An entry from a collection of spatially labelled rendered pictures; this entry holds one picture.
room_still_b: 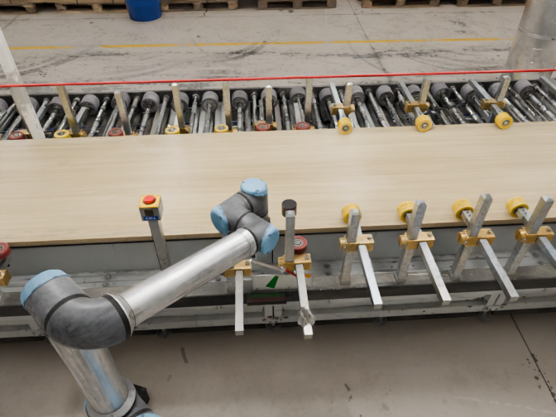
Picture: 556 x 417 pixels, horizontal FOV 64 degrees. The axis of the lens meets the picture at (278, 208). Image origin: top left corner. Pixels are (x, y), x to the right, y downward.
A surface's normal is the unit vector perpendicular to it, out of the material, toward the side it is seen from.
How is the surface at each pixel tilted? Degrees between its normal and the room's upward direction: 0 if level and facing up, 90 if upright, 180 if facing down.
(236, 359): 0
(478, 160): 0
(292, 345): 0
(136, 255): 90
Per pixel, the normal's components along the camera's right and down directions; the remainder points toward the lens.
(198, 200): 0.00, -0.74
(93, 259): 0.07, 0.67
